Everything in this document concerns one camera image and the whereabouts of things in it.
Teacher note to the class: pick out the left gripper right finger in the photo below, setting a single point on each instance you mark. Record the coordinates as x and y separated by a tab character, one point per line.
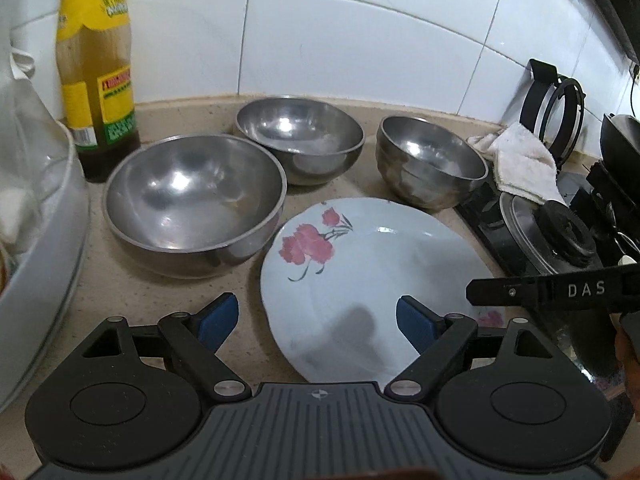
444	344

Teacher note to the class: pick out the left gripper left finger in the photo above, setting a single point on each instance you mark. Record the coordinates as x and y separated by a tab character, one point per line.
192	341

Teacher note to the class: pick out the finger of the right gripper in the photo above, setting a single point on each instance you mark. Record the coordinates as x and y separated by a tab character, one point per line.
610	290

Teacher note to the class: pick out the large steel bowl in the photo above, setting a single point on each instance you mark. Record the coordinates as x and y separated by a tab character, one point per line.
194	206

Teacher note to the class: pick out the medium steel bowl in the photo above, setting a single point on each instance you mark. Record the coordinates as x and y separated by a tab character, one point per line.
314	141

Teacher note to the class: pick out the steel pot lid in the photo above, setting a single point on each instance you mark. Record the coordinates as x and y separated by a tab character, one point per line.
551	237

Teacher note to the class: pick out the white floral plate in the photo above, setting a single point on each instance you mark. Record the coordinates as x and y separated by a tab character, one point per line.
334	273

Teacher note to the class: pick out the white dish cloth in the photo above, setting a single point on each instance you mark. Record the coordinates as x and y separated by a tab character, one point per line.
523	166

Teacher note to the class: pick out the black wok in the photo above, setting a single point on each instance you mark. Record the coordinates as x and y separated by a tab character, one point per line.
619	141

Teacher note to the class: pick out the small steel bowl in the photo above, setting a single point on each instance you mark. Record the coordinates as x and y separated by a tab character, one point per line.
426	165

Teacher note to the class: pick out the white round tray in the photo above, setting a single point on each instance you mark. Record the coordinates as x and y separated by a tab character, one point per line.
41	283

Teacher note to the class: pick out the clear plastic bag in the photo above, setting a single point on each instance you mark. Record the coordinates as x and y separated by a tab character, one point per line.
34	153

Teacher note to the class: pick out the yellow label oil bottle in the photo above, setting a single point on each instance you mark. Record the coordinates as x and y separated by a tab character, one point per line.
93	54

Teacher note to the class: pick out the black round wall rack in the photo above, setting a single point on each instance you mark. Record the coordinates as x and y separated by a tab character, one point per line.
553	110

